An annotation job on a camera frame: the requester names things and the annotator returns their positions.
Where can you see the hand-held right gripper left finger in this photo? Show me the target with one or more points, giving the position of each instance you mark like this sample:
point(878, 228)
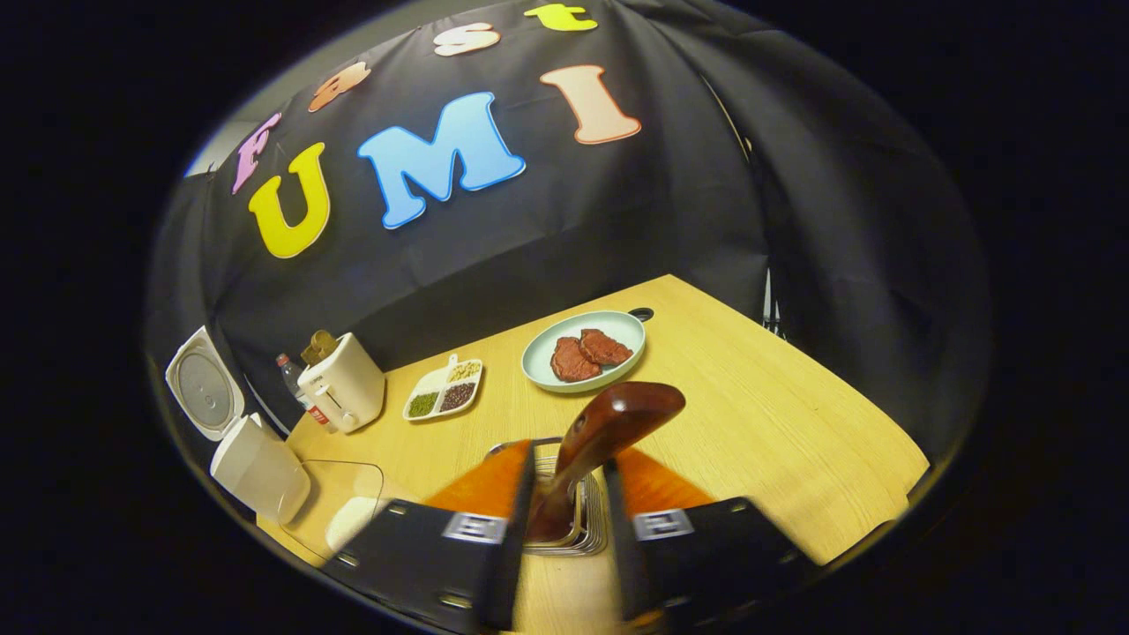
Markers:
point(503, 547)

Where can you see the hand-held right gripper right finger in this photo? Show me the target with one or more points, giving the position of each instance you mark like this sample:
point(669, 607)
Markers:
point(622, 547)

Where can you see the brown wooden spoon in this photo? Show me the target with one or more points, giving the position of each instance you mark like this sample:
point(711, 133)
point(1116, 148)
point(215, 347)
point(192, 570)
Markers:
point(609, 423)

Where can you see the clear box of rice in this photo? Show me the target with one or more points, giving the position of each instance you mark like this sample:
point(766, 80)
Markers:
point(353, 520)

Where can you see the white rice cooker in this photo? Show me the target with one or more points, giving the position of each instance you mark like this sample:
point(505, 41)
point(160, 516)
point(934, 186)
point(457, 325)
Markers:
point(260, 472)

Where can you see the white divided grain dish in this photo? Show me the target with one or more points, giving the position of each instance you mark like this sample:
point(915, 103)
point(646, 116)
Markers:
point(441, 397)

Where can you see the red meat slice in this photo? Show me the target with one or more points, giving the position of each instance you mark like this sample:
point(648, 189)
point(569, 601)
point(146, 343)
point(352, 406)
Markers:
point(609, 348)
point(571, 362)

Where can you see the pale green plate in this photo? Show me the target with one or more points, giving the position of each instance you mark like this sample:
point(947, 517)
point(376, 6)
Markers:
point(547, 348)

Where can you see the white toaster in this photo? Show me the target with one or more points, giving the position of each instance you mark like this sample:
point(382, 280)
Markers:
point(348, 384)

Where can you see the black table grommet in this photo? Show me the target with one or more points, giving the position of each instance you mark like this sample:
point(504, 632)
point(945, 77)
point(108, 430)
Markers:
point(641, 314)

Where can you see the brown bread slices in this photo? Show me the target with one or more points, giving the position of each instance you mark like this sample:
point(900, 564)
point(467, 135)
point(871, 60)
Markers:
point(319, 346)

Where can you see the clear water bottle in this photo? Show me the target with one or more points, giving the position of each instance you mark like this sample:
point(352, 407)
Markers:
point(291, 375)

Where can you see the metal tripod stand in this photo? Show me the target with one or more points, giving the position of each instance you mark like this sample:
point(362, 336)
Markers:
point(773, 313)

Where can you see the black backdrop cloth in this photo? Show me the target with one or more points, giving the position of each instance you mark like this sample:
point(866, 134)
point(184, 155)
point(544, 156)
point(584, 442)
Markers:
point(547, 238)

